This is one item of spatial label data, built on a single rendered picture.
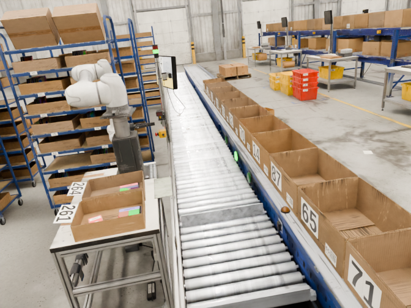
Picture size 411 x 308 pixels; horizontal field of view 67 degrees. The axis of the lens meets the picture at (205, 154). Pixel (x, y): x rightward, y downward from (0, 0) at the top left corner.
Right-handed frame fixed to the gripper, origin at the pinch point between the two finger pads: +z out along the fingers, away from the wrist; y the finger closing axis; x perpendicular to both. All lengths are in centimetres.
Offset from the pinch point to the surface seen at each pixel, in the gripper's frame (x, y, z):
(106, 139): 15, 22, -50
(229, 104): -5, 20, 82
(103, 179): 12, -89, -32
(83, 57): -66, 21, -53
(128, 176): 13, -87, -15
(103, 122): -3, 21, -48
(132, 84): -24, 120, -24
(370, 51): 6, 414, 499
